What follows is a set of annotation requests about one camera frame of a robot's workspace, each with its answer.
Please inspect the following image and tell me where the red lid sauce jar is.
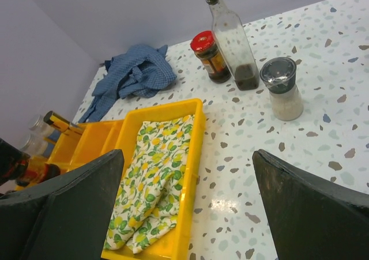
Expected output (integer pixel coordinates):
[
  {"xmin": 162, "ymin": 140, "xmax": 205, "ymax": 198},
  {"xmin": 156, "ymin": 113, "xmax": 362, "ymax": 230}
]
[{"xmin": 190, "ymin": 31, "xmax": 231, "ymax": 84}]

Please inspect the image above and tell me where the yellow compartment organizer tray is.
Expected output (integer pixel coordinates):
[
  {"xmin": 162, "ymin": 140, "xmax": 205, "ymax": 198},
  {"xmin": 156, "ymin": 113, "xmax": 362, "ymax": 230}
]
[{"xmin": 14, "ymin": 118, "xmax": 127, "ymax": 191}]

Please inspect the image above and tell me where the grey cap salt grinder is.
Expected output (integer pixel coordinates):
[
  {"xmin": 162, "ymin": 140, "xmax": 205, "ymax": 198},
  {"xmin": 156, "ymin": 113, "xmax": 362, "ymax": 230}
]
[{"xmin": 259, "ymin": 57, "xmax": 304, "ymax": 121}]

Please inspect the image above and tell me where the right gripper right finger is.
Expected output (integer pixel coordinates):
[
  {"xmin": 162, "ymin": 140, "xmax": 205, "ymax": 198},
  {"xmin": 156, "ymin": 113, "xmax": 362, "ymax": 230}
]
[{"xmin": 252, "ymin": 149, "xmax": 368, "ymax": 259}]

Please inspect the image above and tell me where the blue checkered shirt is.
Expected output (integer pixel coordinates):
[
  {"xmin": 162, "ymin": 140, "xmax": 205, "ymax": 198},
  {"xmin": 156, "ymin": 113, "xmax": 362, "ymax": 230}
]
[{"xmin": 79, "ymin": 44, "xmax": 176, "ymax": 123}]

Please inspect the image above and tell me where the blue label spice jar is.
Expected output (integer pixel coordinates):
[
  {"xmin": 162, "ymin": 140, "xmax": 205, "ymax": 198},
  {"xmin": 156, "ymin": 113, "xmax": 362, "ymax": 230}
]
[{"xmin": 28, "ymin": 114, "xmax": 54, "ymax": 138}]

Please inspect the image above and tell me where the glass oil bottle gold pourer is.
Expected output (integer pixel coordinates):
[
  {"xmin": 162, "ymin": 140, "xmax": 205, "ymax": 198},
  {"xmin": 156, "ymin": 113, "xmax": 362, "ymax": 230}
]
[{"xmin": 206, "ymin": 0, "xmax": 259, "ymax": 91}]

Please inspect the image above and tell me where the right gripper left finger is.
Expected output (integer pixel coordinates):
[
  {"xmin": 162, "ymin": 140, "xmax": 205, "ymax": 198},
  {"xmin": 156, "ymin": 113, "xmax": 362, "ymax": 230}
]
[{"xmin": 1, "ymin": 149, "xmax": 125, "ymax": 259}]

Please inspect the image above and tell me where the yellow flat tray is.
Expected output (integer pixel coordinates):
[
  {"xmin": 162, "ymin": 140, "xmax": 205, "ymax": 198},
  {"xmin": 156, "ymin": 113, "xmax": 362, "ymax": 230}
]
[{"xmin": 101, "ymin": 99, "xmax": 206, "ymax": 259}]

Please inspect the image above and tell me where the red cap soy bottle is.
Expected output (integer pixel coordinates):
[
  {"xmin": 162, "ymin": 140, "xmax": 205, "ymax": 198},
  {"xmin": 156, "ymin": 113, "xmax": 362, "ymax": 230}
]
[{"xmin": 1, "ymin": 139, "xmax": 61, "ymax": 187}]

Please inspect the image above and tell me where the lemon print cloth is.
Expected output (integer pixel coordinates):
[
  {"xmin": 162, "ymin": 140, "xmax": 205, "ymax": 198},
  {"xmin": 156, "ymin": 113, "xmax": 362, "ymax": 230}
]
[{"xmin": 104, "ymin": 115, "xmax": 194, "ymax": 254}]

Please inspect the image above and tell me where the dark bottle gold band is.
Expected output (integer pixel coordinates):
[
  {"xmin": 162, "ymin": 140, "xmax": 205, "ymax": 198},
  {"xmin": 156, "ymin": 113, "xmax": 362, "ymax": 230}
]
[{"xmin": 43, "ymin": 111, "xmax": 84, "ymax": 135}]

